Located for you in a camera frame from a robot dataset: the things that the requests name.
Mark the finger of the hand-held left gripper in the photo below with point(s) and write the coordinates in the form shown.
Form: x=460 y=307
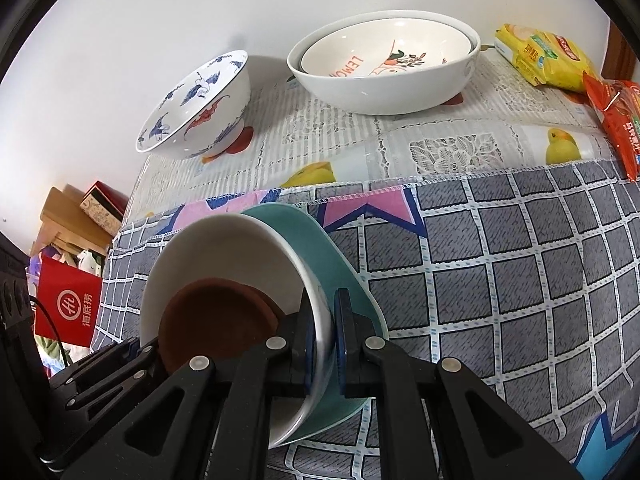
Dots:
x=100 y=360
x=125 y=382

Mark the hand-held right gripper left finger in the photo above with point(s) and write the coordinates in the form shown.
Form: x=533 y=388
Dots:
x=305 y=360

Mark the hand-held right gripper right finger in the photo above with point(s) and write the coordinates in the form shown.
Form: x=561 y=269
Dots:
x=350 y=360

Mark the teal plate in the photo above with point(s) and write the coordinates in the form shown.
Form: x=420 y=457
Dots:
x=330 y=260

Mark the plain white bowl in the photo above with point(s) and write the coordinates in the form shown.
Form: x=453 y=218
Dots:
x=210 y=245

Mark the red paper bag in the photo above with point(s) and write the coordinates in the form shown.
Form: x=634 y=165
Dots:
x=65 y=300

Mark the patterned cardboard box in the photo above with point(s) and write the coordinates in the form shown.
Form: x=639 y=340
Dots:
x=102 y=207

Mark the grey checkered tablecloth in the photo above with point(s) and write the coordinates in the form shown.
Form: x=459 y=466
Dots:
x=500 y=260

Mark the large white bowl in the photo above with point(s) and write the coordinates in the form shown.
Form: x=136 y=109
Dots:
x=380 y=95

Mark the blue patterned white bowl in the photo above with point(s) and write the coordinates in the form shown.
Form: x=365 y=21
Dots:
x=200 y=110

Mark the orange print white bowl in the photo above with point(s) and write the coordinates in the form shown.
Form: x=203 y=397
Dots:
x=360 y=55

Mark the red chip bag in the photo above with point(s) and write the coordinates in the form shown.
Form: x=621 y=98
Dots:
x=617 y=120

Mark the yellow chip bag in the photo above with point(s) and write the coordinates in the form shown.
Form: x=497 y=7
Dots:
x=550 y=60

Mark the brown wooden door frame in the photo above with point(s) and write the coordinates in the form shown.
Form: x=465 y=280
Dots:
x=622 y=60

